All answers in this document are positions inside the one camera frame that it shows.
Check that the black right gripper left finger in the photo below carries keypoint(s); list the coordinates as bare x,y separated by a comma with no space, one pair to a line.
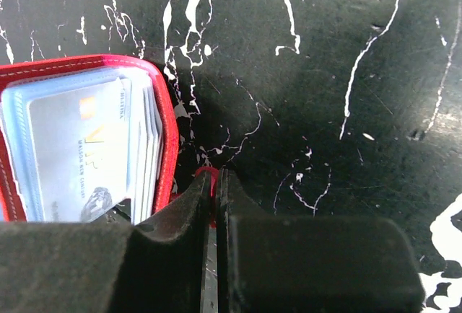
156,266

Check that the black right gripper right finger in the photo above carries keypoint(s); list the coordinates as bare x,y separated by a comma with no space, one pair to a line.
268,263

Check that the red card holder wallet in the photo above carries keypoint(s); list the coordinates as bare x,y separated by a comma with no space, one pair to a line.
11,207

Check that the white yellow credit card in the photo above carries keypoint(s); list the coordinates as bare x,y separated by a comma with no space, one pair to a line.
80,143

